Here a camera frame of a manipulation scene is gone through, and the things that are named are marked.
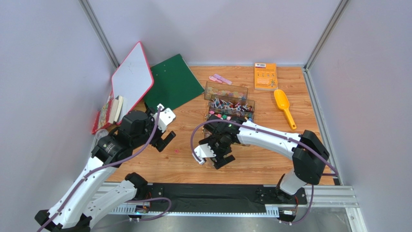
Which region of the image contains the stack of books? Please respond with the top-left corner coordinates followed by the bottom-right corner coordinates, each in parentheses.
top-left (91, 95), bottom-right (124, 135)

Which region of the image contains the clear box of lollipops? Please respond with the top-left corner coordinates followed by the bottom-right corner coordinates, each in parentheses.
top-left (208, 98), bottom-right (255, 113)

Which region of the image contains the red framed whiteboard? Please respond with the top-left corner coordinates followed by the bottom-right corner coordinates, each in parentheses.
top-left (111, 41), bottom-right (154, 125)

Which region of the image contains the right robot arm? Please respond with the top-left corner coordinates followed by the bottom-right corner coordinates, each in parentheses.
top-left (191, 115), bottom-right (329, 196)

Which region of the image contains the aluminium frame rail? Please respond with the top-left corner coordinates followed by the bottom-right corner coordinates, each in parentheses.
top-left (80, 181), bottom-right (366, 232)

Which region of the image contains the green cutting mat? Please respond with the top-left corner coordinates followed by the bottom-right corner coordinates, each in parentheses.
top-left (144, 54), bottom-right (205, 110)

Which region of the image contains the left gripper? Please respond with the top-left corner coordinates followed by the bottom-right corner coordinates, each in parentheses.
top-left (132, 107), bottom-right (176, 151)

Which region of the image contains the orange paperback book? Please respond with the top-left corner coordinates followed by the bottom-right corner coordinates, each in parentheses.
top-left (254, 63), bottom-right (278, 91)

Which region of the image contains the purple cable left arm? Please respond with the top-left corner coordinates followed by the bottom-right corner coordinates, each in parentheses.
top-left (37, 106), bottom-right (173, 232)

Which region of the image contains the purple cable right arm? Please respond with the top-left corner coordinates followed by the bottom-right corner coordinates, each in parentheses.
top-left (190, 119), bottom-right (338, 225)

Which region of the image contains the yellow plastic scoop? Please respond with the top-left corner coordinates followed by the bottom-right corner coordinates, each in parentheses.
top-left (274, 89), bottom-right (297, 130)

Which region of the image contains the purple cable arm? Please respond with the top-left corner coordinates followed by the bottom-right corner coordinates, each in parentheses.
top-left (37, 106), bottom-right (173, 232)
top-left (190, 119), bottom-right (338, 225)

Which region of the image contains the clear box of star candies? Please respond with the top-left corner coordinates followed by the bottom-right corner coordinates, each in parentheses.
top-left (206, 110), bottom-right (254, 122)

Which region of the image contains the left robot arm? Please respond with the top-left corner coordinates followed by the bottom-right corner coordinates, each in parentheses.
top-left (35, 104), bottom-right (176, 232)

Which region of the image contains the small clear cup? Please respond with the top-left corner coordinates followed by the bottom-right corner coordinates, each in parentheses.
top-left (94, 129), bottom-right (109, 142)

